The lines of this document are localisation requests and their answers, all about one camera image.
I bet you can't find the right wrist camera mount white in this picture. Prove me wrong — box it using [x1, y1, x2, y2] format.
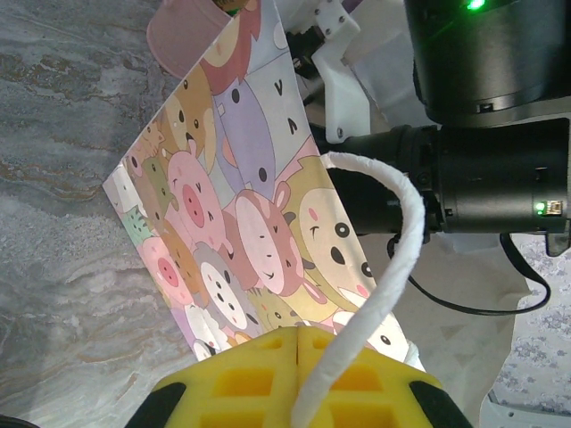
[285, 0, 372, 144]

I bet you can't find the pink holder cup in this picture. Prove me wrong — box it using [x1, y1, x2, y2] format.
[145, 0, 264, 79]

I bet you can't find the right wrist black camera cable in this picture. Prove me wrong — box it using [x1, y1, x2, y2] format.
[386, 231, 552, 316]

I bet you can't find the white cartoon print paper bag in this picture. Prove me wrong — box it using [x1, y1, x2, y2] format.
[102, 0, 534, 428]

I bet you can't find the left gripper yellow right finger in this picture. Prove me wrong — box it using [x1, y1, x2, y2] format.
[297, 327, 474, 428]

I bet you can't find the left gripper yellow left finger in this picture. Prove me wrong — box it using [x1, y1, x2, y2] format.
[127, 328, 299, 428]

